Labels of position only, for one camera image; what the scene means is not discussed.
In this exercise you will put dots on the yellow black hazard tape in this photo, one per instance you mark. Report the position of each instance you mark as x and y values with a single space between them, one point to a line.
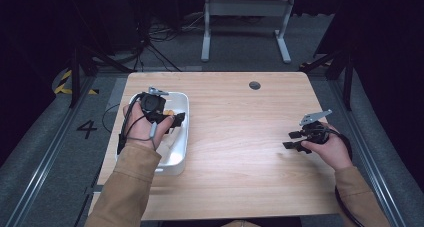
63 83

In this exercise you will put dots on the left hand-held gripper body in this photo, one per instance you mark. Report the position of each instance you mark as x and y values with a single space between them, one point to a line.
152 105

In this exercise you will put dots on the person's left hand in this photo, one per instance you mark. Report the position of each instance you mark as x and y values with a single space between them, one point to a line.
143 130

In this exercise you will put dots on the white plastic bin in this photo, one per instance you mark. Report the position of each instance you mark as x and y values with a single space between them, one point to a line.
181 153

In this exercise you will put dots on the metal floor rail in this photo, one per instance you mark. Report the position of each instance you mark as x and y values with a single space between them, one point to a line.
50 153
366 153

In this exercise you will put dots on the black metal stand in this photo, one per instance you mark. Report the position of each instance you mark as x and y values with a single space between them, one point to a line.
348 77
75 77

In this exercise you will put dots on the silver table bracket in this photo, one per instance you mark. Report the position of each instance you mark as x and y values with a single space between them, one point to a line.
94 189

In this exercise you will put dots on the person's right hand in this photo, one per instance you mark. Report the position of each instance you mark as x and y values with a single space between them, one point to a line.
333 150

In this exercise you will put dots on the white metal desk frame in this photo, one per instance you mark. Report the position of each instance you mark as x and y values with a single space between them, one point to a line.
246 7

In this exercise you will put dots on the grey table grommet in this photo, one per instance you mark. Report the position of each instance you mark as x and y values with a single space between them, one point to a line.
254 85

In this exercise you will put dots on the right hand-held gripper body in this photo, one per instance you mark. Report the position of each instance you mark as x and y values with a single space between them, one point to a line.
316 132

